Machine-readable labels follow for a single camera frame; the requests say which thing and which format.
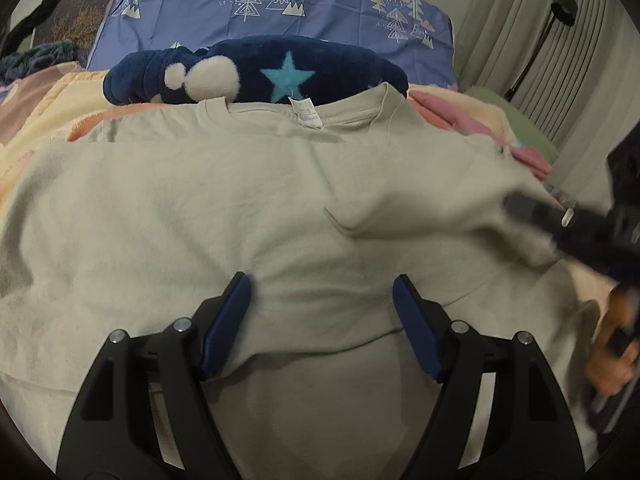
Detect green cushion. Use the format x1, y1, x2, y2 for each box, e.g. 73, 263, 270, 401
464, 86, 559, 165

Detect person's right hand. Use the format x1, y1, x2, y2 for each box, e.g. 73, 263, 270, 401
586, 285, 639, 396

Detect black floor lamp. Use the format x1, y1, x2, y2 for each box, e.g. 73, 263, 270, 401
503, 0, 578, 102

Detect brown dotted bedsheet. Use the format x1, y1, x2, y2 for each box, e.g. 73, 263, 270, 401
0, 62, 84, 146

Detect navy star plush garment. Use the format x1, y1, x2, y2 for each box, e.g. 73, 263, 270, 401
103, 36, 409, 106

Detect dark teal fuzzy blanket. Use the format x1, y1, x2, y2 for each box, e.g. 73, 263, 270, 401
0, 39, 76, 86

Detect folded pink clothes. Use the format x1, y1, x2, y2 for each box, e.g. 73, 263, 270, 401
407, 84, 552, 182

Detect blue tree-pattern pillow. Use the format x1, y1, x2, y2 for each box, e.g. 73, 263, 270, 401
88, 0, 458, 89

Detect cream peach fleece blanket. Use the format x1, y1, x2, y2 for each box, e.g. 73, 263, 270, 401
1, 70, 614, 312

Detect grey t-shirt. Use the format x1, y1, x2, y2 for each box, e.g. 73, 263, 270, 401
1, 84, 599, 479

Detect grey curtain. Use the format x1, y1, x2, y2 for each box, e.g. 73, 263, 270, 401
454, 0, 639, 146

